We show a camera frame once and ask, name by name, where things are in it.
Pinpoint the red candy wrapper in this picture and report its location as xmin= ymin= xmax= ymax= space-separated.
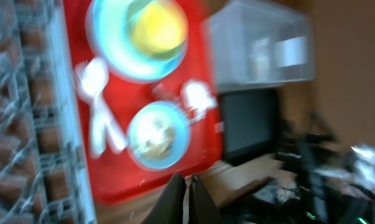
xmin=151 ymin=83 xmax=182 ymax=105

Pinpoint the light green bowl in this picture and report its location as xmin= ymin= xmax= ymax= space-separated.
xmin=124 ymin=0 xmax=190 ymax=63

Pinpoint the white plastic spoon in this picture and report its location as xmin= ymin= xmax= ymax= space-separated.
xmin=75 ymin=57 xmax=109 ymax=159

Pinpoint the white plastic fork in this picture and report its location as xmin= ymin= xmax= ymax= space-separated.
xmin=74 ymin=73 xmax=127 ymax=154

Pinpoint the white tissue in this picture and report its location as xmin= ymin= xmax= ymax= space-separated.
xmin=180 ymin=79 xmax=217 ymax=123

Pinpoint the red plastic tray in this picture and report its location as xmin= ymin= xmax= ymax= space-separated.
xmin=63 ymin=1 xmax=222 ymax=204

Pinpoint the black waste tray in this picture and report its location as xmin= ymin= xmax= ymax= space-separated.
xmin=220 ymin=88 xmax=281 ymax=166

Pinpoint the small blue food bowl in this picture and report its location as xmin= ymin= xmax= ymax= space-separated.
xmin=127 ymin=101 xmax=192 ymax=171

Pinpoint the clear plastic bin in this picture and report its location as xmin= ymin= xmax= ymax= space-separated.
xmin=207 ymin=1 xmax=315 ymax=92

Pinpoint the yellow plastic cup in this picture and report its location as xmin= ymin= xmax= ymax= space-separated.
xmin=129 ymin=0 xmax=188 ymax=57

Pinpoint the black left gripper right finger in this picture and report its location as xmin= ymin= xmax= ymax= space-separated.
xmin=188 ymin=174 xmax=222 ymax=224

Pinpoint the grey dishwasher rack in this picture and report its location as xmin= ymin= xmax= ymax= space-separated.
xmin=0 ymin=0 xmax=96 ymax=224

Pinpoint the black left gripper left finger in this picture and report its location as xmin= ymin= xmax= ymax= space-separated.
xmin=142 ymin=174 xmax=187 ymax=224

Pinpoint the light blue plate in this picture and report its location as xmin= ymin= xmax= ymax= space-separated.
xmin=85 ymin=0 xmax=188 ymax=83

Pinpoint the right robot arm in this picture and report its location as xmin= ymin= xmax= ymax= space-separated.
xmin=223 ymin=112 xmax=375 ymax=223

